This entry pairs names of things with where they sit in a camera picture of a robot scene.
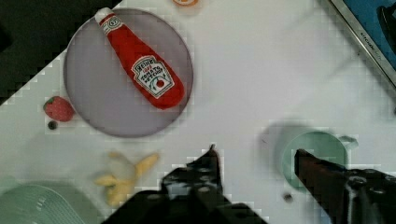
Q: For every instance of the green mug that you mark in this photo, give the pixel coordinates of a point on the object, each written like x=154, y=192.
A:
x=320, y=143

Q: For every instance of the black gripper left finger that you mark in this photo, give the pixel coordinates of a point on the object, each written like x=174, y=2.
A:
x=197, y=184

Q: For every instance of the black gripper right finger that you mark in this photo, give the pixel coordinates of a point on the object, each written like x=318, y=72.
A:
x=348, y=196

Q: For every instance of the grey round plate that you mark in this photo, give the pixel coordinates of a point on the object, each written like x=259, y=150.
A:
x=99, y=88

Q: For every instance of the pale red toy strawberry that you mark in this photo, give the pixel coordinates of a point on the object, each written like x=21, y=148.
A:
x=59, y=109

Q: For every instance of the peeled toy banana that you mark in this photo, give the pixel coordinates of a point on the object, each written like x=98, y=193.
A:
x=122, y=176

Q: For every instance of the orange slice toy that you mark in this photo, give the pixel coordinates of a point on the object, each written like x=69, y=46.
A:
x=185, y=3

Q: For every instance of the red plush ketchup bottle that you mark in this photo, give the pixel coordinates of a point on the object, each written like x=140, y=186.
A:
x=149, y=72

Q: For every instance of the green perforated colander basket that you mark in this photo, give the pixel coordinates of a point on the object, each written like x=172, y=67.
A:
x=46, y=204

